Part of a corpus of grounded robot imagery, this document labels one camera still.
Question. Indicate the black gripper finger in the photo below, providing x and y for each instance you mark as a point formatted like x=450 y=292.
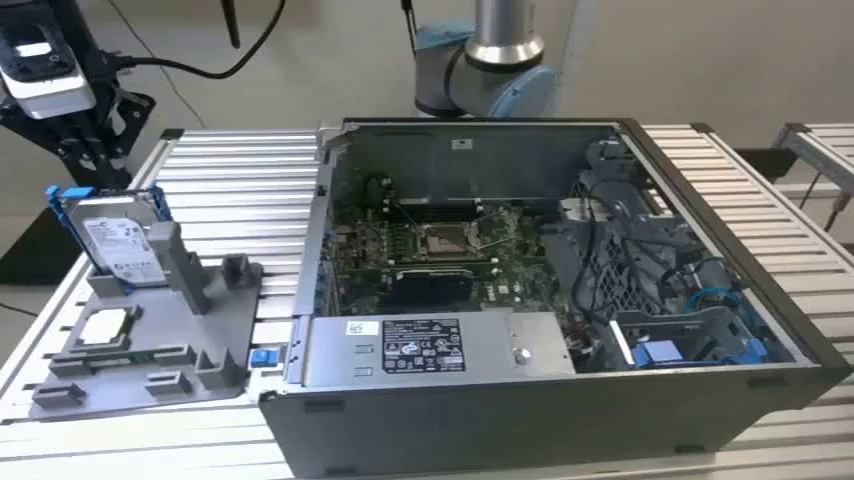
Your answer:
x=130 y=115
x=67 y=135

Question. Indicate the hard disk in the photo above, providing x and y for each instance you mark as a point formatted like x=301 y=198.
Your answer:
x=114 y=240

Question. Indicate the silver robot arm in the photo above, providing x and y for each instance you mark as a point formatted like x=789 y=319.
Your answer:
x=501 y=30

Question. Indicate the gray disk bay cage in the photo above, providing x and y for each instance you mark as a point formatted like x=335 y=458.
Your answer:
x=621 y=280

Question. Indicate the blue disk carrier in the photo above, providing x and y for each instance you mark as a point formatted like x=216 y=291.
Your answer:
x=657 y=355

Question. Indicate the black rod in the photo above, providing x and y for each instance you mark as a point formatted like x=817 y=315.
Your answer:
x=232 y=25

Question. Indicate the black floor object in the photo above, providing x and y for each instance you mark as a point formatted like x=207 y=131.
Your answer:
x=34 y=260

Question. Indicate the silver CPU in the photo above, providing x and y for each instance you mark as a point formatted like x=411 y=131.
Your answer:
x=103 y=327

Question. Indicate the gray parts rack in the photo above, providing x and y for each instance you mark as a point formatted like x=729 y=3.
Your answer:
x=167 y=340

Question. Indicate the green RAM stick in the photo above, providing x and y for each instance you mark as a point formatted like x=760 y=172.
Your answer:
x=143 y=356

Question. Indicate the blue case latch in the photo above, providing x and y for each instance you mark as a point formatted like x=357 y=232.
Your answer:
x=262 y=359

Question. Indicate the CPU socket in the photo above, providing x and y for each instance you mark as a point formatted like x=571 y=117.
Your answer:
x=443 y=245

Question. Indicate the black graphics card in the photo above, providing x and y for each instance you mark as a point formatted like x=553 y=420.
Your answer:
x=434 y=290

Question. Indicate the silver power supply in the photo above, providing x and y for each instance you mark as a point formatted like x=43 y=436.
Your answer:
x=334 y=360

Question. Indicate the green motherboard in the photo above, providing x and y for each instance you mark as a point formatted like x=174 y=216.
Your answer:
x=514 y=280

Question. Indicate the dark gray PC case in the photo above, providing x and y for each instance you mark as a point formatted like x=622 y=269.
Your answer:
x=467 y=430

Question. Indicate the black box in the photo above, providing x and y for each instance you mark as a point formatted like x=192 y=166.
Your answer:
x=768 y=165

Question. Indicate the aluminium slat side table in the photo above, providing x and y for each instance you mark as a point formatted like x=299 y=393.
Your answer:
x=828 y=145

